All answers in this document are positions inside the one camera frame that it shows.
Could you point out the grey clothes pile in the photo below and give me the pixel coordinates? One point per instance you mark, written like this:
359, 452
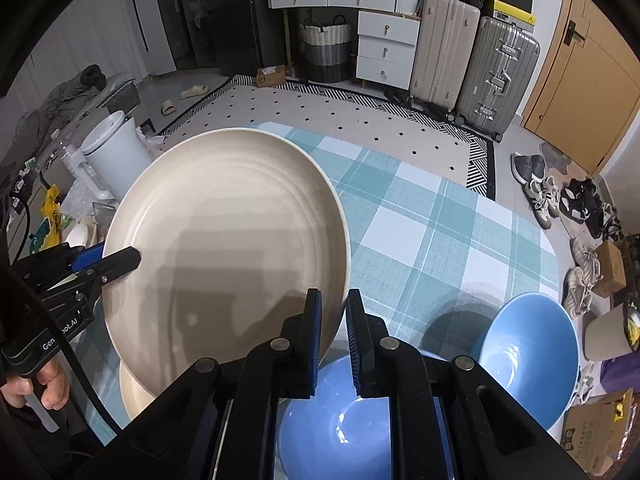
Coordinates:
65, 97

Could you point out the teal checked tablecloth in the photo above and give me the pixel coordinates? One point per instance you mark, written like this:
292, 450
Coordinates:
425, 235

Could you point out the silver suitcase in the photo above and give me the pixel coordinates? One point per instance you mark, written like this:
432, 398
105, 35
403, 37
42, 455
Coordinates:
495, 75

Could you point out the open cardboard box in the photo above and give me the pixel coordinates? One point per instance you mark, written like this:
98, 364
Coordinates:
590, 425

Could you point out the wooden door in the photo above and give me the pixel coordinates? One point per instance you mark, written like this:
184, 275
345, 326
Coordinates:
590, 85

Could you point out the small cardboard box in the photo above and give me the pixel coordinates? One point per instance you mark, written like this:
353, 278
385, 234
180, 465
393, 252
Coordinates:
271, 76

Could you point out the white dressing table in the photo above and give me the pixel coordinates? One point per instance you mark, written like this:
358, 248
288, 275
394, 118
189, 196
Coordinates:
385, 35

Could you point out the white trash bin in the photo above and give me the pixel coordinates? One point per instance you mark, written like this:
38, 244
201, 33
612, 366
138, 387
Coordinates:
605, 335

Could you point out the brown cardboard box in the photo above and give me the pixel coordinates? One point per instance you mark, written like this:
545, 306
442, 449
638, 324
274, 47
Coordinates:
607, 265

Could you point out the beige suitcase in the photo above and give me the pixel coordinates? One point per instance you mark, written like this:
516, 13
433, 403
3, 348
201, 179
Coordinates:
440, 50

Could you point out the blue bowl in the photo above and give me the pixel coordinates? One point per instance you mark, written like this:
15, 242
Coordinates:
335, 425
530, 360

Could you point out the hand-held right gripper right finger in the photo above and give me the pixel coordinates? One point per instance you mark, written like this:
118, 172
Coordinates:
356, 345

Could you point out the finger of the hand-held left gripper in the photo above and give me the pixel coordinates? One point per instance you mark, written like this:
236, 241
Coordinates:
115, 262
87, 257

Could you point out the grey white woven basket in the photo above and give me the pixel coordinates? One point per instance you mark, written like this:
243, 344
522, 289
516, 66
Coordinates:
325, 55

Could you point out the scattered shoes group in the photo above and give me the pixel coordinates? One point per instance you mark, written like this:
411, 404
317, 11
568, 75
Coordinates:
575, 205

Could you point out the purple plastic bag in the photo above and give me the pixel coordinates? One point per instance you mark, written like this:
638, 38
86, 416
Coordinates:
620, 372

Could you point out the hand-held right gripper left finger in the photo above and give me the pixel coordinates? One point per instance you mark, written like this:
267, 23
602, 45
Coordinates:
312, 345

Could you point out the yellow plastic bag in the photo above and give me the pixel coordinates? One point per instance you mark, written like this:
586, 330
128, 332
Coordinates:
50, 210

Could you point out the white electric kettle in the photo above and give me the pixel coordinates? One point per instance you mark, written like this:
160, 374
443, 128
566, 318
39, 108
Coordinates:
115, 165

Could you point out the black white patterned rug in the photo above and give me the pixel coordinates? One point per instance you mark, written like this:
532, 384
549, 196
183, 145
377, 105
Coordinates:
350, 120

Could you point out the yellow black shoe box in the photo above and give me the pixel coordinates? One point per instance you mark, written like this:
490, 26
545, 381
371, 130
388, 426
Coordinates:
510, 12

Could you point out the person's left hand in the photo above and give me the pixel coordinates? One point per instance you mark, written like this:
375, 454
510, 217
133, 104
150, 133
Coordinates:
50, 387

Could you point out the beige slipper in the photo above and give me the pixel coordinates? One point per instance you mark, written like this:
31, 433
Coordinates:
167, 108
195, 91

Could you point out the cream round plate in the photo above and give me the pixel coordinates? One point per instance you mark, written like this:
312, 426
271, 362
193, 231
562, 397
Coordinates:
135, 395
225, 235

